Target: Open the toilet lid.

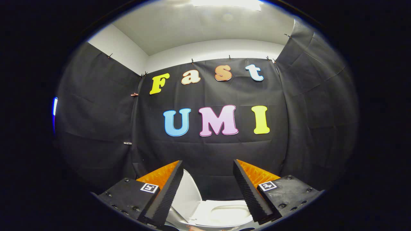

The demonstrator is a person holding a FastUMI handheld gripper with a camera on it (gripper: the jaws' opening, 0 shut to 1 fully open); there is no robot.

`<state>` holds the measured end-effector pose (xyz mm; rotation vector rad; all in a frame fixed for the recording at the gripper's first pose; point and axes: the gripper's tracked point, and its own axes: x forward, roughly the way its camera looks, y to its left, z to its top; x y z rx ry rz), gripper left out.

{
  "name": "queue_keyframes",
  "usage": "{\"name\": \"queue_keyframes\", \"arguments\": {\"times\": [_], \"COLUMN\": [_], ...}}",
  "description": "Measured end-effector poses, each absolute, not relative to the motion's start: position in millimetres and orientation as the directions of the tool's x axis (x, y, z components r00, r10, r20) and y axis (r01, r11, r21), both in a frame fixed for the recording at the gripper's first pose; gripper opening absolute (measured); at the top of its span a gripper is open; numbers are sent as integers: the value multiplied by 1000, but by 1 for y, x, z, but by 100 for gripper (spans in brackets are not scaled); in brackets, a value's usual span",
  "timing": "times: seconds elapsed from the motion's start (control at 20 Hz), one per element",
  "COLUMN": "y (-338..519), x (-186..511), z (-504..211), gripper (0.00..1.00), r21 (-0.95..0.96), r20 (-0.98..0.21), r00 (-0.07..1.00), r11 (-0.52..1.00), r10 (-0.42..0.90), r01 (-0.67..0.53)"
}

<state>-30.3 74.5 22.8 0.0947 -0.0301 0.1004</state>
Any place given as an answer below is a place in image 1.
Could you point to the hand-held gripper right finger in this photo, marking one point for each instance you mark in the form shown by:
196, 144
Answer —
249, 195

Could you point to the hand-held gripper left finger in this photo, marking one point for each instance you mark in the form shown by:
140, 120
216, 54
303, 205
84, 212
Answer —
168, 195

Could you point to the black backdrop cloth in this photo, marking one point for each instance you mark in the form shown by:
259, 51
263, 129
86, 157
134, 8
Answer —
212, 150

